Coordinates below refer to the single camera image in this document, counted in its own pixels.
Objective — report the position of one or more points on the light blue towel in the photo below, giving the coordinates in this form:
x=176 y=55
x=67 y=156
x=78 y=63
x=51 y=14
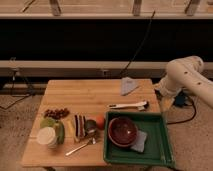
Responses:
x=128 y=85

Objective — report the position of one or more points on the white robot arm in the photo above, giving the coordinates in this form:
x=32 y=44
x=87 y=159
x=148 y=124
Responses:
x=185 y=73

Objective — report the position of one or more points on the orange fruit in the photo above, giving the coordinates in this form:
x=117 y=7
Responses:
x=100 y=121

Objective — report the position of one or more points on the striped layered cake slice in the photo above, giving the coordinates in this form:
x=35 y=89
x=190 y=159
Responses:
x=80 y=132

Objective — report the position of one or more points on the dark red bowl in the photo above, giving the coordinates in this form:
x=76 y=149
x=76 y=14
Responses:
x=122 y=131

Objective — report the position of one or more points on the yellow toy banana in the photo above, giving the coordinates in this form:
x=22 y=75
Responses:
x=71 y=128

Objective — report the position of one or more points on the bunch of dark grapes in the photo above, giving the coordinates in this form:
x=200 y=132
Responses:
x=56 y=113

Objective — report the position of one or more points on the metal spoon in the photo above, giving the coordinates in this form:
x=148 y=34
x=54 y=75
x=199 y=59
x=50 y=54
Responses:
x=90 y=142

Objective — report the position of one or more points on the green toy vegetable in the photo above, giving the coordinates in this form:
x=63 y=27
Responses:
x=60 y=132

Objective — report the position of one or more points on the light blue sponge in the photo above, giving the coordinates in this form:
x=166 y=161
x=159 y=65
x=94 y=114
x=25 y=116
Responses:
x=139 y=144

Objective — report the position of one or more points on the green apple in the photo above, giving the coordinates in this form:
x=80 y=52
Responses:
x=47 y=122

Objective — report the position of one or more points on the green plastic tray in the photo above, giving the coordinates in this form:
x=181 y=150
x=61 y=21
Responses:
x=157 y=147

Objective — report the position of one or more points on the white handled kitchen tool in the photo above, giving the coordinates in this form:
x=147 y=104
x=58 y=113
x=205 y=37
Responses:
x=143 y=105

